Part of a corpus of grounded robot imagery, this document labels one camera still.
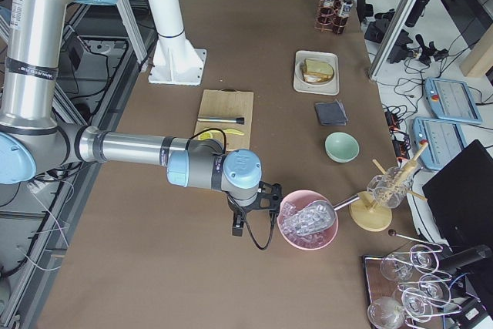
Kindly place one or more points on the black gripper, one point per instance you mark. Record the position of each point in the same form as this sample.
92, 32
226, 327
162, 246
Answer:
236, 209

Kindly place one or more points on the bread slice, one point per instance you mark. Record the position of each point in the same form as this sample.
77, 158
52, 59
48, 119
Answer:
316, 78
313, 65

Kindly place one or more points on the white plate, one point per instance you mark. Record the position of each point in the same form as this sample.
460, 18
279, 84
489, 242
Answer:
299, 70

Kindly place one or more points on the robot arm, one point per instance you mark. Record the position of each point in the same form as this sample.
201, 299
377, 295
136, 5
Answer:
33, 142

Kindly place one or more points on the cream rabbit tray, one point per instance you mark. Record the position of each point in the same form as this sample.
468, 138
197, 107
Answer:
331, 88

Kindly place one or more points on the wine glass rack tray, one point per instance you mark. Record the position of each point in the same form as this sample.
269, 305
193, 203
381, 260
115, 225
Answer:
407, 289

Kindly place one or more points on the clear ice cube pile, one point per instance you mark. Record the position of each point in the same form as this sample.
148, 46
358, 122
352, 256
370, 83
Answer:
288, 214

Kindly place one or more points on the pink bowl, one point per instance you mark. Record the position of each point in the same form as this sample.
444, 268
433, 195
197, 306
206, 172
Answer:
301, 198

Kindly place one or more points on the metal ice scoop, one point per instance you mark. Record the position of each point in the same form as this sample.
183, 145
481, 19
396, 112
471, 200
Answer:
319, 216

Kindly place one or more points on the bottle lower right rack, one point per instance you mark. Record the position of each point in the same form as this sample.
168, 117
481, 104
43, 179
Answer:
345, 8

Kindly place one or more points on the yellow plastic knife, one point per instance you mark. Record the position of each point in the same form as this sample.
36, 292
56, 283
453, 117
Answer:
226, 131

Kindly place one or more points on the half lemon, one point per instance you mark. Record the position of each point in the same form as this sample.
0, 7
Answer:
205, 135

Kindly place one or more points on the steel muddler black tip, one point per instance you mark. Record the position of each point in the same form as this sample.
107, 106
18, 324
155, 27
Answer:
212, 119

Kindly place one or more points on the green bowl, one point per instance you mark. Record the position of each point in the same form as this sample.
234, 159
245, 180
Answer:
341, 147

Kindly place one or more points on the wooden mug tree stand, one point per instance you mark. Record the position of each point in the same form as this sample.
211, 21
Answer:
367, 213

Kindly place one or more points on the wooden cutting board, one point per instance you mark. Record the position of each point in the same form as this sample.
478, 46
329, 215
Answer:
227, 111

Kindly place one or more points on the grey folded cloth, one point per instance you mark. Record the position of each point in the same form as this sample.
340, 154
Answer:
331, 113

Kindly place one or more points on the glass mug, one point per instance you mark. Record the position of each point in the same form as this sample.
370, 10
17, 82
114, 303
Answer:
386, 191

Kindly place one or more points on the black monitor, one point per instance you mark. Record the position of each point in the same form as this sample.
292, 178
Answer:
460, 197

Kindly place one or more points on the copper wire bottle rack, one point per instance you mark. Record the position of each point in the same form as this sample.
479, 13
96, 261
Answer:
331, 22

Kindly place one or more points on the aluminium frame post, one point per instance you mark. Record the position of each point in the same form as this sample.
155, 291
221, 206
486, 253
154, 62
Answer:
402, 12

